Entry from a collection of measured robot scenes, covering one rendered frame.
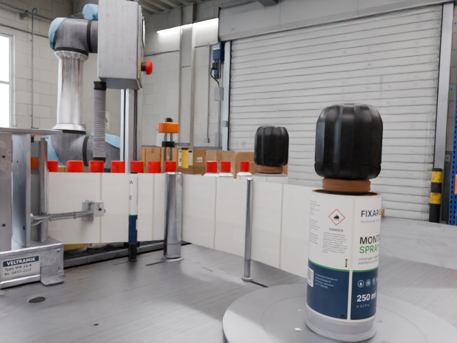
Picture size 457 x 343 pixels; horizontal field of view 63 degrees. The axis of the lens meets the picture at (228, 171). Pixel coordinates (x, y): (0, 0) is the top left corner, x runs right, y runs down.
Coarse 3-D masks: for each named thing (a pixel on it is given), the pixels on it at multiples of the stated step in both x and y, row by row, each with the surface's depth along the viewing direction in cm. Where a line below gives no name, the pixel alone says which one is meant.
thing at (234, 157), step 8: (208, 152) 172; (216, 152) 166; (224, 152) 160; (232, 152) 156; (240, 152) 156; (248, 152) 158; (208, 160) 172; (216, 160) 166; (224, 160) 161; (232, 160) 156; (240, 160) 156; (248, 160) 158; (232, 168) 156; (256, 168) 161
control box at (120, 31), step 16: (112, 0) 90; (112, 16) 90; (128, 16) 91; (112, 32) 90; (128, 32) 91; (112, 48) 90; (128, 48) 91; (112, 64) 91; (128, 64) 91; (112, 80) 94; (128, 80) 93
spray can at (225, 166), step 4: (220, 164) 117; (224, 164) 116; (228, 164) 116; (220, 168) 117; (224, 168) 116; (228, 168) 116; (220, 172) 117; (224, 172) 116; (228, 172) 116; (220, 176) 115; (224, 176) 115; (228, 176) 115; (232, 176) 116
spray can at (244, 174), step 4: (240, 164) 123; (244, 164) 122; (248, 164) 122; (240, 168) 123; (244, 168) 122; (248, 168) 123; (240, 172) 123; (244, 172) 122; (248, 172) 123; (240, 176) 122; (244, 176) 121; (248, 176) 122
